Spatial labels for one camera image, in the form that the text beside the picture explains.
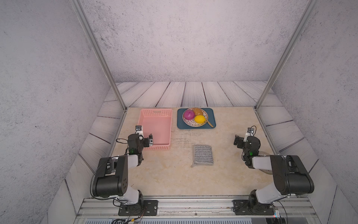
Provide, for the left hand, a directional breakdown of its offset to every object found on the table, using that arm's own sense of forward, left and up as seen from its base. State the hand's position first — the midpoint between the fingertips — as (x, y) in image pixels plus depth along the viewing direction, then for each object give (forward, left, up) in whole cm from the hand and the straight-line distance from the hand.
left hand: (145, 133), depth 94 cm
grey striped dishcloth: (-13, -37, -7) cm, 40 cm away
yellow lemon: (+15, -38, -4) cm, 41 cm away
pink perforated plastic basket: (+15, -6, -6) cm, 17 cm away
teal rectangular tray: (+23, -49, -7) cm, 55 cm away
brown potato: (+23, -37, -3) cm, 44 cm away
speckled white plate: (+15, -32, -8) cm, 36 cm away
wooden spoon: (+14, -46, -8) cm, 49 cm away
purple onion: (+18, -30, -1) cm, 35 cm away
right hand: (-3, -66, 0) cm, 66 cm away
